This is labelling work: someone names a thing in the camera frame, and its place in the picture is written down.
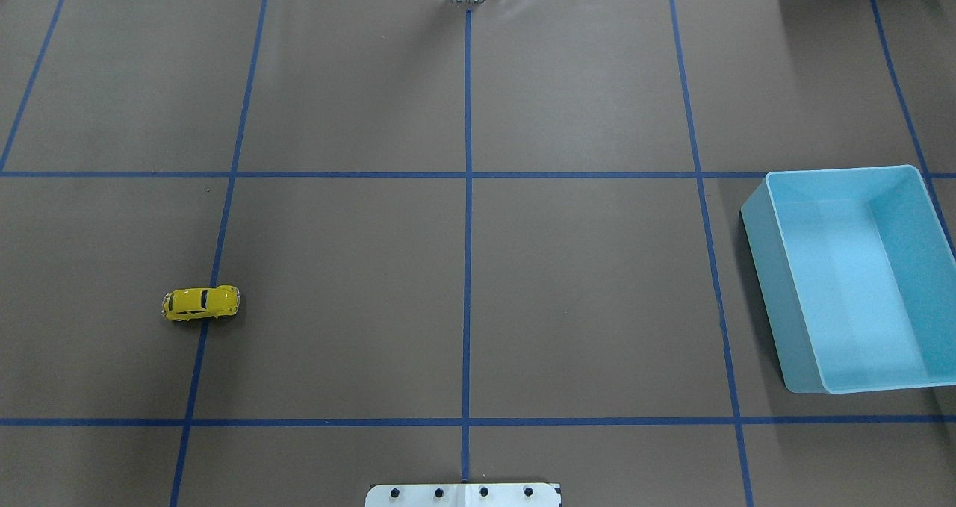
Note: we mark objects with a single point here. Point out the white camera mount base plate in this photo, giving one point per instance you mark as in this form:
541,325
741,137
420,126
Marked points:
465,494

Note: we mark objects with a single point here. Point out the light blue plastic bin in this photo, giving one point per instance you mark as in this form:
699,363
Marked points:
857,278

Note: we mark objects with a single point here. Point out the yellow beetle toy car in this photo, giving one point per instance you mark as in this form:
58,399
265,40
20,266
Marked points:
201,303

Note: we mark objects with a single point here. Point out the brown paper table mat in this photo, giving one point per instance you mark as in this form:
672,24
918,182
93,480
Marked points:
500,243

